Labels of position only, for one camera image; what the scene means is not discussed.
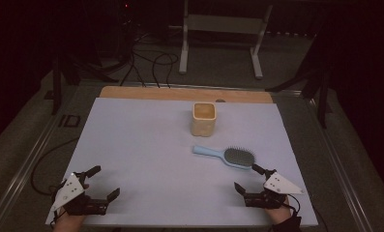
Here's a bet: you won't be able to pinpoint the wooden table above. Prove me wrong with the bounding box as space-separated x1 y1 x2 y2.
99 85 274 104

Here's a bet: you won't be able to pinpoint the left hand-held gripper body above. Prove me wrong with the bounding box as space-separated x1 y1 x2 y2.
49 172 109 217

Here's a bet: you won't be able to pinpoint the white metal stand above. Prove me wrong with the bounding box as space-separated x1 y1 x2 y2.
178 0 274 80

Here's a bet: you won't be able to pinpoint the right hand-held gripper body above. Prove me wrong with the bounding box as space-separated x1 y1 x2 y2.
243 171 306 209

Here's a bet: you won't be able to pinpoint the person's left hand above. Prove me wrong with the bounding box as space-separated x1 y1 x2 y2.
52 183 91 232

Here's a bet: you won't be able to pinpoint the black metal stand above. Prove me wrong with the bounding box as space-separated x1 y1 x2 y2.
49 52 120 116
265 32 332 130

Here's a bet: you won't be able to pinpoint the person's right hand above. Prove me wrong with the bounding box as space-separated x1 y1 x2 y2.
264 196 292 225

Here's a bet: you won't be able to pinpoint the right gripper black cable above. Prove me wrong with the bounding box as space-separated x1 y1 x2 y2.
285 192 302 218

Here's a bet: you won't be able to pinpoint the aluminium floor rail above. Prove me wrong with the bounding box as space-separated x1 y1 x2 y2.
0 96 68 232
304 95 374 232

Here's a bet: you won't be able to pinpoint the light blue hairbrush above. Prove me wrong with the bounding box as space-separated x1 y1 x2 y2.
192 144 256 170

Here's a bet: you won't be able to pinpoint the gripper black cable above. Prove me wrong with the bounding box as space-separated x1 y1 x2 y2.
47 181 68 226
285 192 302 218

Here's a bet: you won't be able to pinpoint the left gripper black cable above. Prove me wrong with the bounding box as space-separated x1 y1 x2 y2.
47 181 68 226

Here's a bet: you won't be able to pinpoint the black floor socket plate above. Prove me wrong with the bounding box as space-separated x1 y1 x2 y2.
58 114 81 128

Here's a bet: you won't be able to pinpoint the beige square cup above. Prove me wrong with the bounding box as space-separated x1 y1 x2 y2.
190 101 218 137

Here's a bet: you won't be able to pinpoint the white table mat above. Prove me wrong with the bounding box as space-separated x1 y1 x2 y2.
44 97 319 227

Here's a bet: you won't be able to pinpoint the black floor cables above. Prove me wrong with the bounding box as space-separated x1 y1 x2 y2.
120 32 180 89

